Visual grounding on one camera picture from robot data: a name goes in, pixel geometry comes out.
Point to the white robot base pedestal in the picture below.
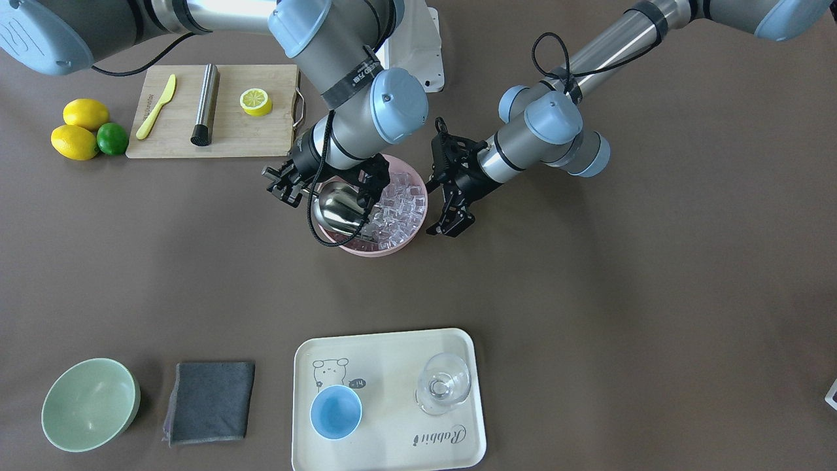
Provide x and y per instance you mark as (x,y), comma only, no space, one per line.
(416,46)

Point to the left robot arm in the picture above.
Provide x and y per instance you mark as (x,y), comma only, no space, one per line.
(542,123)

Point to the pink bowl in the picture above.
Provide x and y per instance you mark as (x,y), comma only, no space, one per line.
(395,165)

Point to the lower yellow lemon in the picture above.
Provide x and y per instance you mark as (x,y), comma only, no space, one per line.
(74,142)

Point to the upper yellow lemon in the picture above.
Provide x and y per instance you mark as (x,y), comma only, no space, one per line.
(88,113)

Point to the grey folded cloth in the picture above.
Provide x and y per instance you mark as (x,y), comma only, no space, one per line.
(209,403)

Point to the steel muddler black tip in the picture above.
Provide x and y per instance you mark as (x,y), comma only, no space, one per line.
(203,129)

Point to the cream serving tray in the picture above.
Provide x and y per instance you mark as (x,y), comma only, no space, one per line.
(394,433)

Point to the half lemon slice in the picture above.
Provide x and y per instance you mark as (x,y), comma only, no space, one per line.
(255,102)

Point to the bamboo cutting board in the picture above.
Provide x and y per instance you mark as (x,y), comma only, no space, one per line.
(235,133)

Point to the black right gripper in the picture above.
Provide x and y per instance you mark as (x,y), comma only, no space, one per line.
(302,161)

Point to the stainless steel ice scoop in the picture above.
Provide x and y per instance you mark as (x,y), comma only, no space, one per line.
(335,207)

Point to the green bowl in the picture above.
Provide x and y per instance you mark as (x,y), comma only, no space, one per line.
(89,405)

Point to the green lime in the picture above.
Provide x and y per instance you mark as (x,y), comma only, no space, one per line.
(112,139)

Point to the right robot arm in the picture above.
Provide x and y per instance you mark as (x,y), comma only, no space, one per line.
(334,44)

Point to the yellow lemon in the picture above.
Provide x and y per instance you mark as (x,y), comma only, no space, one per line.
(88,113)
(74,142)

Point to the blue cup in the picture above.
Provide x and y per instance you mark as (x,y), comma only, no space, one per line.
(336,412)

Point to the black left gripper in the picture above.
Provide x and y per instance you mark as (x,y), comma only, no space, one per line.
(465,178)

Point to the pile of clear ice cubes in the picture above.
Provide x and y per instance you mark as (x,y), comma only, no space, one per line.
(397,217)

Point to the clear wine glass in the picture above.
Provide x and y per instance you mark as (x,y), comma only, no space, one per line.
(443,384)

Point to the yellow plastic knife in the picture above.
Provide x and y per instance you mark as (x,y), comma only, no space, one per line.
(166,96)

